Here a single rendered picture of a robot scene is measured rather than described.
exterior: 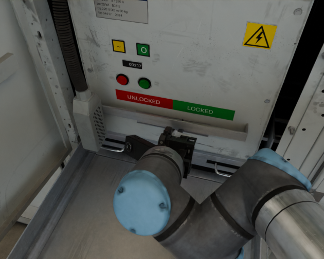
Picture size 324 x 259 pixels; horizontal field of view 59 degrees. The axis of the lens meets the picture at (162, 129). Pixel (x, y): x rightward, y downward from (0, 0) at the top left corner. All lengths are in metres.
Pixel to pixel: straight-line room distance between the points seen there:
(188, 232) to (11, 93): 0.54
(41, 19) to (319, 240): 0.66
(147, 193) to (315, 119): 0.43
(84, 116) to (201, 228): 0.42
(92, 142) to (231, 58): 0.42
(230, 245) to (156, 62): 0.43
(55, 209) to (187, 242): 0.51
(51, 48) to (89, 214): 0.45
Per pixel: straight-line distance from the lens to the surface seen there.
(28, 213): 1.69
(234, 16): 0.62
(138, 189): 0.43
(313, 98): 0.67
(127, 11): 0.66
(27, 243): 0.84
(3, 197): 0.89
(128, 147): 0.66
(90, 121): 0.75
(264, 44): 0.64
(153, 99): 0.77
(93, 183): 0.91
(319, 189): 0.87
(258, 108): 0.74
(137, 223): 0.45
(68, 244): 0.84
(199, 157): 0.88
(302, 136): 0.74
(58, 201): 0.90
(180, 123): 0.75
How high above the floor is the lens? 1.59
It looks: 46 degrees down
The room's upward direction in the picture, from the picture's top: straight up
